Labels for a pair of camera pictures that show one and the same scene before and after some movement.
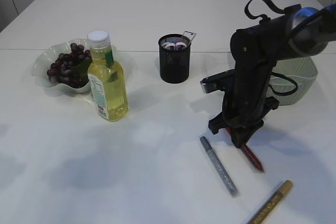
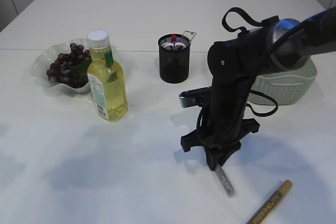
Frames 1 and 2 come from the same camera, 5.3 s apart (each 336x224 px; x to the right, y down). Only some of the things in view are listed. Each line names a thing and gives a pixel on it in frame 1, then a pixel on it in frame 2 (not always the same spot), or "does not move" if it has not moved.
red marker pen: [246, 149] -> [174, 37]
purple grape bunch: [71, 68] does not move
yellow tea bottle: [107, 82] does not move
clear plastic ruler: [189, 35] does not move
